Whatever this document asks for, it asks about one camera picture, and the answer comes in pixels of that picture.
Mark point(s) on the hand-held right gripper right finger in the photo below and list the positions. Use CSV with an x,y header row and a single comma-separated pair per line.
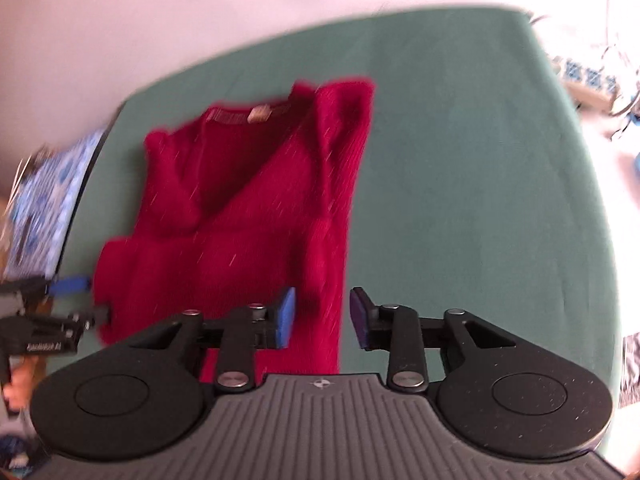
x,y
359,321

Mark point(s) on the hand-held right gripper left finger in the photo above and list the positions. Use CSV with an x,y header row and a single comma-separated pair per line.
x,y
286,317

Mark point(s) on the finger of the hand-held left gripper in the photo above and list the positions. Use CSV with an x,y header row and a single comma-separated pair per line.
x,y
70,285
85,321

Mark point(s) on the red knit sweater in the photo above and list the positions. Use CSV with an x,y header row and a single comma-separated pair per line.
x,y
240,210

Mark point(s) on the person's left hand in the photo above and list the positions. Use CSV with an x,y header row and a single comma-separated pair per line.
x,y
22,387

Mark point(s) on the blue floral patterned cloth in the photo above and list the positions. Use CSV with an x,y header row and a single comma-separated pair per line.
x,y
55,195

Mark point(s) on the bundle of thin white sticks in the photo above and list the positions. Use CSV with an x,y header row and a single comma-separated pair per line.
x,y
25,175

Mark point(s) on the green table cover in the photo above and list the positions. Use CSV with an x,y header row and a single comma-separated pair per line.
x,y
475,185

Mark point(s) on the white power strip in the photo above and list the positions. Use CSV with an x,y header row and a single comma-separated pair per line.
x,y
585,77

